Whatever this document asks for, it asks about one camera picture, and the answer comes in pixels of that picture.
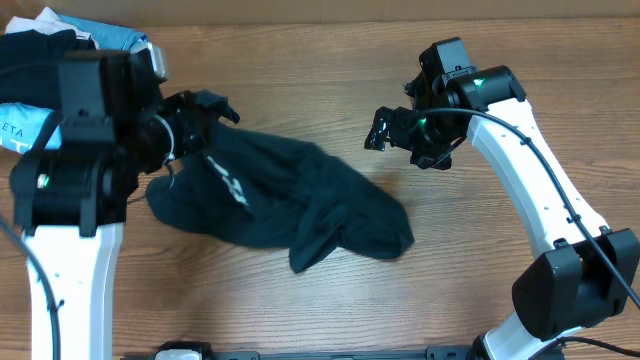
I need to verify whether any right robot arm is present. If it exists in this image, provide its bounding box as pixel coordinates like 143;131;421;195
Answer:
364;38;639;360

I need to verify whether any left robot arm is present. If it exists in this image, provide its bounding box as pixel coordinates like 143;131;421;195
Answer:
6;45;238;359

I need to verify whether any light blue printed t-shirt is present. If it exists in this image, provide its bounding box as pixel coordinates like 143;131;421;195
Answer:
0;103;52;154

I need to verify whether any dark teal t-shirt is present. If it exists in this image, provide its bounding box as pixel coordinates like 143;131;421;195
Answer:
146;122;414;273

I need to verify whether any folded black garment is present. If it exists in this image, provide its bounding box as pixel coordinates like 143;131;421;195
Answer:
1;30;96;110

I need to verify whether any folded beige garment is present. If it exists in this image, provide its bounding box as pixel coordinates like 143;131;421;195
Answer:
5;7;94;41

